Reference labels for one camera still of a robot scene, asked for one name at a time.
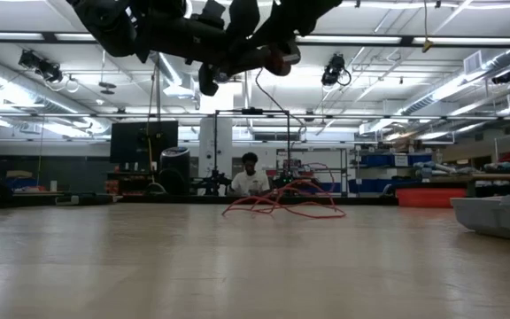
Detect blue storage bin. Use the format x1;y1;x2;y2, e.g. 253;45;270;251
4;176;39;191
347;178;400;195
359;152;433;168

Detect black ceiling camera white cables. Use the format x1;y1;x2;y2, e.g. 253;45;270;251
18;49;79;94

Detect black aluminium table frame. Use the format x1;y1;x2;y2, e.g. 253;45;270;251
0;192;400;211

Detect black wire spool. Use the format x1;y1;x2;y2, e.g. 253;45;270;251
263;40;303;77

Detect black overhead frame beam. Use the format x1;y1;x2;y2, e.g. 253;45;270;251
0;29;510;49

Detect yellow hanging hook cord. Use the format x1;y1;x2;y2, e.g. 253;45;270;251
421;0;434;54

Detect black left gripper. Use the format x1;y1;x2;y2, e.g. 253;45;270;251
179;30;278;97

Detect silver ceiling air duct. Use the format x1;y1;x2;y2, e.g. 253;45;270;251
148;51;184;86

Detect grey tool kit case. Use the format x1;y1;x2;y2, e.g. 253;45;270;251
449;193;510;246

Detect white ceiling air vent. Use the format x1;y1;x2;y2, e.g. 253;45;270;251
463;50;483;77

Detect person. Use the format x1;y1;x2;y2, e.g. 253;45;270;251
227;152;273;198

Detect red wire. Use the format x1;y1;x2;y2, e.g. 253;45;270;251
221;66;348;220

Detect black vertical pole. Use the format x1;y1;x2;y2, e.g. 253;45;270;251
155;59;163;121

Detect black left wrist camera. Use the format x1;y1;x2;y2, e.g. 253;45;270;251
191;0;228;31

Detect red plastic bin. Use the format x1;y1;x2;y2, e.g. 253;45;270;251
395;187;468;209

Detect black background rig frame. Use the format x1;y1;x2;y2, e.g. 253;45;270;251
213;107;291;196

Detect black monitor screen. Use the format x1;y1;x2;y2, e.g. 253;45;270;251
110;120;180;165

